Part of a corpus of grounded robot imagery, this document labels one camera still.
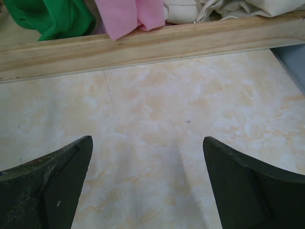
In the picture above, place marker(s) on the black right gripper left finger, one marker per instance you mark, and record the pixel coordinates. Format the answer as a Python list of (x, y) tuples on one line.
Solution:
[(44, 193)]

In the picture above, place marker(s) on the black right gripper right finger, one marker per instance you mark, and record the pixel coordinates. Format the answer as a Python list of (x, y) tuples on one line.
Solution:
[(252, 194)]

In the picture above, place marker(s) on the green tank top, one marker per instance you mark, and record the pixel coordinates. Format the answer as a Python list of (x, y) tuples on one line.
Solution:
[(53, 19)]

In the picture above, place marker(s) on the pink shirt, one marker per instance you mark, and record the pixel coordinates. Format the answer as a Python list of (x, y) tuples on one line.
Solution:
[(120, 17)]

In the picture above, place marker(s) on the beige crumpled cloth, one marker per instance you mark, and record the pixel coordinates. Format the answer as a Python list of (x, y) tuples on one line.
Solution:
[(195, 11)]

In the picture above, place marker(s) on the wooden clothes rack frame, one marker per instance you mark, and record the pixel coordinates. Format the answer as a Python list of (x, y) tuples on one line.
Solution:
[(36, 60)]

